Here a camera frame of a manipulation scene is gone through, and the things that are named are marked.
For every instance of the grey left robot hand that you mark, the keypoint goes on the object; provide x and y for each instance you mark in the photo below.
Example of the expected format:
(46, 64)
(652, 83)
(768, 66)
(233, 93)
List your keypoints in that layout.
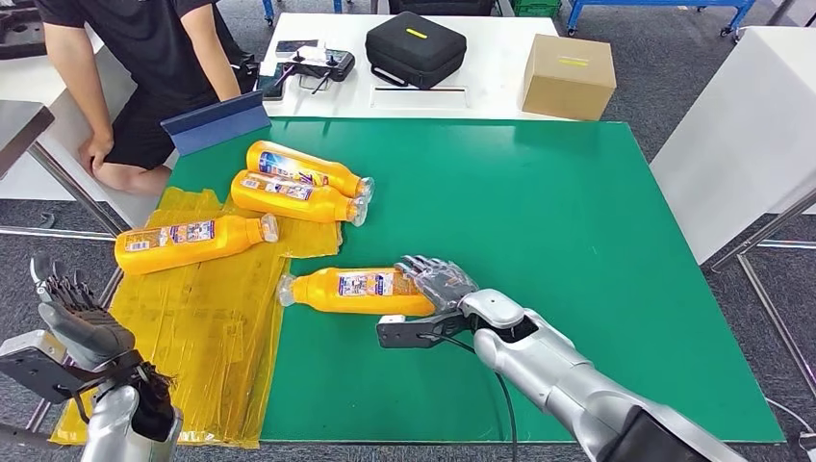
(83, 325)

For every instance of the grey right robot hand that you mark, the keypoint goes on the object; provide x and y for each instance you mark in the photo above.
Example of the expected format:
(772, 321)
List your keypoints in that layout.
(443, 284)

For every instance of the orange detergent bottle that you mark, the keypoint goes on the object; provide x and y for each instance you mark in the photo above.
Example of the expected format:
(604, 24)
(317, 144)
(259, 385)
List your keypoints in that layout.
(223, 245)
(325, 293)
(319, 205)
(338, 177)

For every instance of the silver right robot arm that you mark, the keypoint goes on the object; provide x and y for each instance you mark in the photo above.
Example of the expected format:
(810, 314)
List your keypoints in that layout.
(561, 376)

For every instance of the green table mat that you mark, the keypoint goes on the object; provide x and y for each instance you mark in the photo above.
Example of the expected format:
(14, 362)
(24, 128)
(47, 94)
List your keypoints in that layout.
(542, 210)

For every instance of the grey table with steel leg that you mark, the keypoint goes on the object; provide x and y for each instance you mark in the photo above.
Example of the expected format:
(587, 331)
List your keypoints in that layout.
(19, 126)

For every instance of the white desk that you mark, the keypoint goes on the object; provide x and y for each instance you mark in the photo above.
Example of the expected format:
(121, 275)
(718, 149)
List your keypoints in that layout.
(497, 69)

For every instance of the black zipped carrying case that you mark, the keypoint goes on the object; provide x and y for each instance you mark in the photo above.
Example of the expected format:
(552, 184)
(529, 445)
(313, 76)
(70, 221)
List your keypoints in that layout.
(414, 51)

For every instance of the blue tablet case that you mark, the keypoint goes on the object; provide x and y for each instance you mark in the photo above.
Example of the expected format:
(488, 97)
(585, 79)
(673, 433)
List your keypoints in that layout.
(213, 126)

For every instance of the brown cardboard box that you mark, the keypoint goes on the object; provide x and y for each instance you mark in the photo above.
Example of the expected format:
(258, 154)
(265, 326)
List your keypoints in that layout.
(567, 78)

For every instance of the black remote controller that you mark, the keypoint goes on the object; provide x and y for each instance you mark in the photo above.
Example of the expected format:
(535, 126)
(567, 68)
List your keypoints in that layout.
(325, 65)

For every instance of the white bench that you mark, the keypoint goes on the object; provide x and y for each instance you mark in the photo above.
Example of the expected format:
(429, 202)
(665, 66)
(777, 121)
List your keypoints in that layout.
(25, 81)

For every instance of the dark tablet device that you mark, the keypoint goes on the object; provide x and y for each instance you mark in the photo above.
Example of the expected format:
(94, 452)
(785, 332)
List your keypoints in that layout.
(269, 86)

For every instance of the black case behind desk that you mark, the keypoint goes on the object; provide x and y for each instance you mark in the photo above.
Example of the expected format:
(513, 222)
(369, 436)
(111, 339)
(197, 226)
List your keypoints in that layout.
(440, 5)

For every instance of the dark smartphone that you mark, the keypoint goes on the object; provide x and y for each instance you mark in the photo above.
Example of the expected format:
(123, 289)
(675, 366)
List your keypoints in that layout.
(296, 46)

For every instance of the green plastic crate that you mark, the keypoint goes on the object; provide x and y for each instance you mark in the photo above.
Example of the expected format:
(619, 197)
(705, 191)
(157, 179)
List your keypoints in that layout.
(535, 6)

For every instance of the person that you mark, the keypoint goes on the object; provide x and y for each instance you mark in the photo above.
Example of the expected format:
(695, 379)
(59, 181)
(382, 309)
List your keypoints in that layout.
(146, 38)

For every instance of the black moulded tray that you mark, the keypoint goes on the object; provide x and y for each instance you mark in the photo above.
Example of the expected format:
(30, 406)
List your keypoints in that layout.
(19, 35)

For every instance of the white side table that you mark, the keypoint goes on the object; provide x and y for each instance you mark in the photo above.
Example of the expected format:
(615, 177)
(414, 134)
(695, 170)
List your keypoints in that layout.
(733, 139)

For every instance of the blue metal cart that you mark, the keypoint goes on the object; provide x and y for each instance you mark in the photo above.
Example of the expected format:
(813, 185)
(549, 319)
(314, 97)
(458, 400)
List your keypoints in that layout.
(663, 3)

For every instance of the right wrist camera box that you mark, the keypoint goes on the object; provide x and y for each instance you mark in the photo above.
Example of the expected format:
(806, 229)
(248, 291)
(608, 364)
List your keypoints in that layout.
(398, 333)

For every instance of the blue trolley frame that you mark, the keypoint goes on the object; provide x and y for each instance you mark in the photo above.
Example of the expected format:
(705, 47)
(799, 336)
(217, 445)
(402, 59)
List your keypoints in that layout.
(268, 7)

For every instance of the steel side table frame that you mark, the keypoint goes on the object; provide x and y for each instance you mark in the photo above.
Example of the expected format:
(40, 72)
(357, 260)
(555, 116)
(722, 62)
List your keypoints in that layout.
(787, 243)

